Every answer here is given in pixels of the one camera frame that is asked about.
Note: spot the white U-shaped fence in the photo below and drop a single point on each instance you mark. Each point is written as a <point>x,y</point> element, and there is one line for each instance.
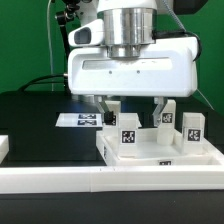
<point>100,179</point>

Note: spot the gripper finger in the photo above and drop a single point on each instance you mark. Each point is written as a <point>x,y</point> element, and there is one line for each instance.
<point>160,103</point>
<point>108,116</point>

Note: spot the white square table top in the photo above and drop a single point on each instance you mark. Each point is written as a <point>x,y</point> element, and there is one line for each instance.
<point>150,153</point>

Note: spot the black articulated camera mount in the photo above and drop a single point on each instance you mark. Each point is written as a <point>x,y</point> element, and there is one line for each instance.
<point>62,18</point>

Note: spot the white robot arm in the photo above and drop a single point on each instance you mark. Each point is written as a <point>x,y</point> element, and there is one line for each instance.
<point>118,52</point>

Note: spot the white sheet with tags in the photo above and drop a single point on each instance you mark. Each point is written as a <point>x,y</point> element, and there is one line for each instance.
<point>95,120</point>

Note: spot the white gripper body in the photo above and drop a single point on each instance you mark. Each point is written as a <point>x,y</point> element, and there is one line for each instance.
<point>166,68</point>

